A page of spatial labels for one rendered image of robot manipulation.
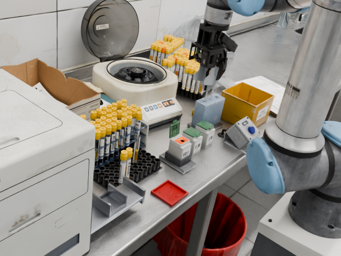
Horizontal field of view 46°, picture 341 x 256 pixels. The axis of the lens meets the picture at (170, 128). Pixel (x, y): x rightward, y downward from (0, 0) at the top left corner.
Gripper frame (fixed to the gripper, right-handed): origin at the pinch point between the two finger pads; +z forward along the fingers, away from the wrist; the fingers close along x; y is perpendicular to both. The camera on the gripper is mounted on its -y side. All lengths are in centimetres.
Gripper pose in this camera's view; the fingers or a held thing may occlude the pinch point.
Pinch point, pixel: (207, 86)
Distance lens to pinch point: 122.1
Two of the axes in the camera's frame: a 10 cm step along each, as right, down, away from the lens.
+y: -6.9, 2.8, -6.7
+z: -1.4, 8.5, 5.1
